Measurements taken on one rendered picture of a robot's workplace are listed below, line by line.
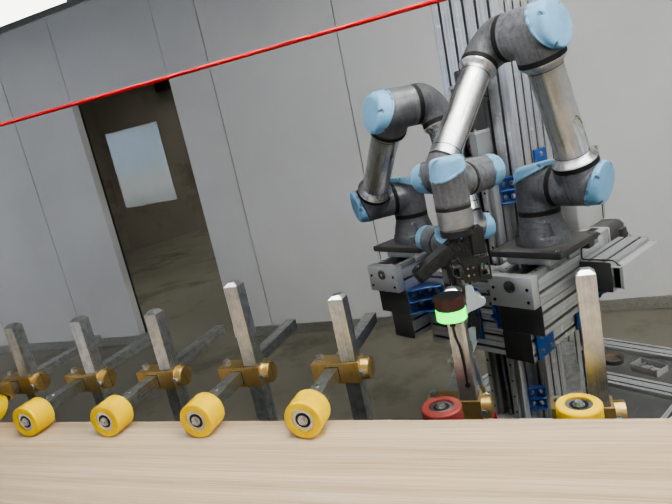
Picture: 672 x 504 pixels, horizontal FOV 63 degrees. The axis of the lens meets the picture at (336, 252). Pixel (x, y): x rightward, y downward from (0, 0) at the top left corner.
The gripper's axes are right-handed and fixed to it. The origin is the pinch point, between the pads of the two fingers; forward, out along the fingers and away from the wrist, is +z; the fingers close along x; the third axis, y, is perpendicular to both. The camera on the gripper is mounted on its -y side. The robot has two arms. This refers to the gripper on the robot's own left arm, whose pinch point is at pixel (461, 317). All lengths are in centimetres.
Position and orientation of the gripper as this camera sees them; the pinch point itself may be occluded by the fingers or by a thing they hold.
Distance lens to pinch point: 124.2
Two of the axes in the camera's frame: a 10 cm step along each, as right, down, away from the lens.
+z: 2.0, 9.6, 2.1
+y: 9.8, -2.0, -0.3
